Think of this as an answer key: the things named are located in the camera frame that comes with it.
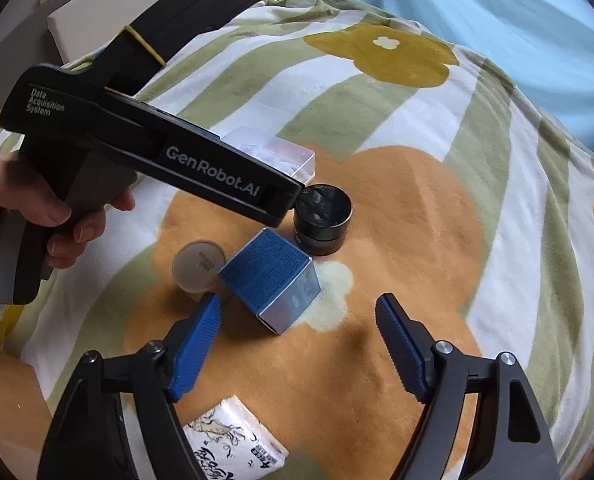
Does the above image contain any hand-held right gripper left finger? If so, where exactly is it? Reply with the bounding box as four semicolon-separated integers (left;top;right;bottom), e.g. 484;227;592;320
37;292;224;480

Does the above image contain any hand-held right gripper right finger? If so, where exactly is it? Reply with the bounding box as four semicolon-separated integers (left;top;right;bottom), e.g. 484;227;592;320
375;293;560;480

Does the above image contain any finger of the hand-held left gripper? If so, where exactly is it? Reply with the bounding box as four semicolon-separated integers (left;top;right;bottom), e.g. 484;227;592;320
263;181;306;229

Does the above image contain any black round jar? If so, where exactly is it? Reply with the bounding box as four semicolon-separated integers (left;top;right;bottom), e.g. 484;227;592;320
293;184;354;257

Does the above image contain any blue cardboard box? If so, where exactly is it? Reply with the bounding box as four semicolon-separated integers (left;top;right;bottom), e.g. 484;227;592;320
218;227;323;336

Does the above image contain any person's left hand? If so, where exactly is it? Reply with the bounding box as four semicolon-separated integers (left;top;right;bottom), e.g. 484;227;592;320
0;154;136;273

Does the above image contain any clear plastic box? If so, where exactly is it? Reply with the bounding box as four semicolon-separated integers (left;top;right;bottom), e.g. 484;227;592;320
223;127;316;187

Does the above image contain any grey round lid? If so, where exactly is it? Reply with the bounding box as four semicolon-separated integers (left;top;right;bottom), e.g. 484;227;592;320
172;239;226;294

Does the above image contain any yellow rubber band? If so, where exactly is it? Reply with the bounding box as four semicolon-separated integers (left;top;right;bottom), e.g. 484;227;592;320
124;24;168;67

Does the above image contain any white printed packet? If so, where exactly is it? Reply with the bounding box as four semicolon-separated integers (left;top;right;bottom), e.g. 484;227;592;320
184;394;290;480

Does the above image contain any flower pattern blanket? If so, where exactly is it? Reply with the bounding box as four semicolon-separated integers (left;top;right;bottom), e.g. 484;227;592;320
0;0;594;480

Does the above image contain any light blue bedding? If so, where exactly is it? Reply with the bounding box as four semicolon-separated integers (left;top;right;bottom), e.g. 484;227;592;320
336;0;594;157

